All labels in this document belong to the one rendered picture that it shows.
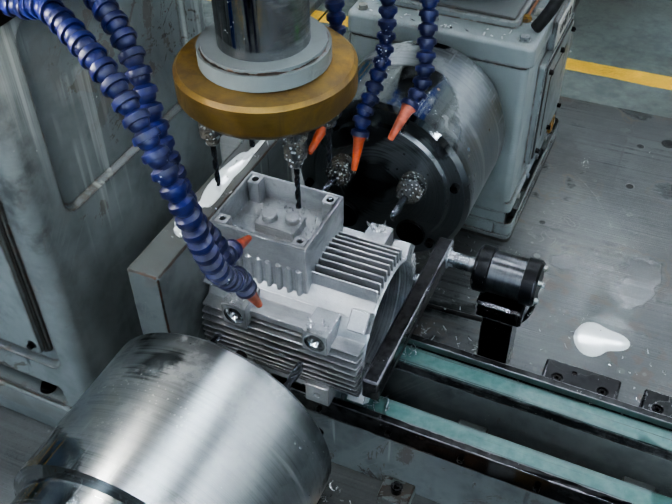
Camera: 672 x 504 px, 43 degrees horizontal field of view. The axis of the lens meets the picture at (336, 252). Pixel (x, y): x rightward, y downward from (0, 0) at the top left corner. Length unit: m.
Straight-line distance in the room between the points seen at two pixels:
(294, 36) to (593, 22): 3.15
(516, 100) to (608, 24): 2.62
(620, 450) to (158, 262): 0.58
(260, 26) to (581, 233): 0.85
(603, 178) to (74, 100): 1.01
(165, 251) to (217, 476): 0.28
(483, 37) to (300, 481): 0.71
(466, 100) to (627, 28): 2.75
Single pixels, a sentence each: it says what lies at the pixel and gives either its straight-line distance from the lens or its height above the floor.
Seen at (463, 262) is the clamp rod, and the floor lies 1.02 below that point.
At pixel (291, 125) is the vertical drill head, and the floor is 1.31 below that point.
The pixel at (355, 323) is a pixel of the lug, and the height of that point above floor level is 1.08.
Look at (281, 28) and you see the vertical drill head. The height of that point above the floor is 1.39.
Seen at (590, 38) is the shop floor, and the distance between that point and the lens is 3.77.
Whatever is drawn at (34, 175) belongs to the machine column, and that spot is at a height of 1.25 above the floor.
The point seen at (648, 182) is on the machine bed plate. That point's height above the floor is 0.80.
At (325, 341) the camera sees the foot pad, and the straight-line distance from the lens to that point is 0.92.
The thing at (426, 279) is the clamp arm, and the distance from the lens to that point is 1.04.
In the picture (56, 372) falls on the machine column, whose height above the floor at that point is 0.95.
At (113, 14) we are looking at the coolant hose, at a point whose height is 1.44.
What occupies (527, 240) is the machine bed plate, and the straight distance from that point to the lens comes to 1.46.
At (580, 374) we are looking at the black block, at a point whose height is 0.86.
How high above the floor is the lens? 1.76
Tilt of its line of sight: 43 degrees down
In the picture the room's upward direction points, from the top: 1 degrees counter-clockwise
